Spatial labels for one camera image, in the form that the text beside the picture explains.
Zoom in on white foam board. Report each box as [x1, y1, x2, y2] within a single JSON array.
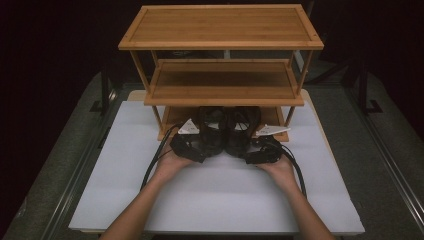
[[68, 99, 366, 236]]

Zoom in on black tripod legs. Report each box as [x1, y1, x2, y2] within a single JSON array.
[[304, 58, 353, 86]]

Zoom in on person's right hand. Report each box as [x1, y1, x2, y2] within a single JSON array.
[[257, 153, 298, 190]]

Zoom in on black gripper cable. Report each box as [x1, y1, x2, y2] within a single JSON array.
[[279, 142, 308, 198], [140, 123, 184, 192]]

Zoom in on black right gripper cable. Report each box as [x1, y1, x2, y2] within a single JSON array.
[[279, 142, 308, 198]]

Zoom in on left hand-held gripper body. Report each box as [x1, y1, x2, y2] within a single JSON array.
[[169, 118, 202, 162]]

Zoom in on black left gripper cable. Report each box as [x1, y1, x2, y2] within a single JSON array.
[[140, 123, 184, 192]]

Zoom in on person's left hand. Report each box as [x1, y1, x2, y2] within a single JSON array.
[[154, 147, 195, 184]]

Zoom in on wooden three-tier shoe rack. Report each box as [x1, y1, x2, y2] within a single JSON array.
[[118, 3, 325, 143]]

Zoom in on black leather shoe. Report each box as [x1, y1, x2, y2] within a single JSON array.
[[225, 106, 262, 158], [197, 106, 230, 157]]

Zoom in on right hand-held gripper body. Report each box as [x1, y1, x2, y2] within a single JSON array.
[[254, 124, 292, 164]]

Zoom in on black metal stand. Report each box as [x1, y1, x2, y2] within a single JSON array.
[[357, 61, 384, 116], [89, 62, 118, 116]]

